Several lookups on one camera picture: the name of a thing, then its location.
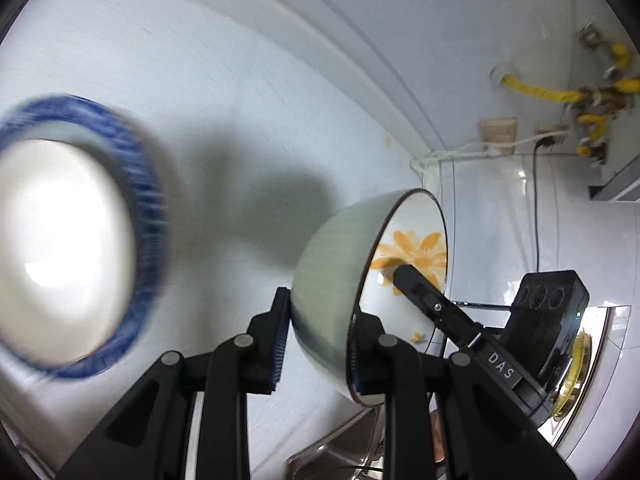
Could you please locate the thin metal rod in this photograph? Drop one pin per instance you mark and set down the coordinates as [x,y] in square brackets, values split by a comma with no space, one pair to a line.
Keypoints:
[480,304]

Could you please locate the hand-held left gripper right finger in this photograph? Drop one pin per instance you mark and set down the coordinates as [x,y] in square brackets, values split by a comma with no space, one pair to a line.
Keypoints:
[356,372]

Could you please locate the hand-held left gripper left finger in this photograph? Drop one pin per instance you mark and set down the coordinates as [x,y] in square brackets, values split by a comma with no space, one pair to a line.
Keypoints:
[280,340]

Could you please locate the beige wall socket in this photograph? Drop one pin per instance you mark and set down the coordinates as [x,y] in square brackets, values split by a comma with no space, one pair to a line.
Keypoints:
[498,130]

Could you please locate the orange flower white bowl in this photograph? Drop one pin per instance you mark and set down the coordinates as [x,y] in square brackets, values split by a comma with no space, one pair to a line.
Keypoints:
[330,280]

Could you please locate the wall socket with plugs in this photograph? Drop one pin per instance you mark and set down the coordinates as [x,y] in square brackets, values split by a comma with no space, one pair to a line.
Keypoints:
[552,135]

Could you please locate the gold rimmed round object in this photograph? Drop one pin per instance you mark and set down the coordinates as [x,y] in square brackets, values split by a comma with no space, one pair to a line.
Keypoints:
[575,375]

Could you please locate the white water heater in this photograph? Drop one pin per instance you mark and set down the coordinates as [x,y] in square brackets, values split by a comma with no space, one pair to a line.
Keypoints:
[620,182]

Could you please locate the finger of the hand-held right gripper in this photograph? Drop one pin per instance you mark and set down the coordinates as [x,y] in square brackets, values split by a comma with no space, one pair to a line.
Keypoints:
[425,295]

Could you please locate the yellow gas valve assembly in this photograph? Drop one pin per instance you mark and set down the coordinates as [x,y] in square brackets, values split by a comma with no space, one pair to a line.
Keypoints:
[597,95]

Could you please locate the blue rimmed white bowl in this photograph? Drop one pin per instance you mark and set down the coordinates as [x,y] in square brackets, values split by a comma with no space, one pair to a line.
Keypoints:
[65,240]

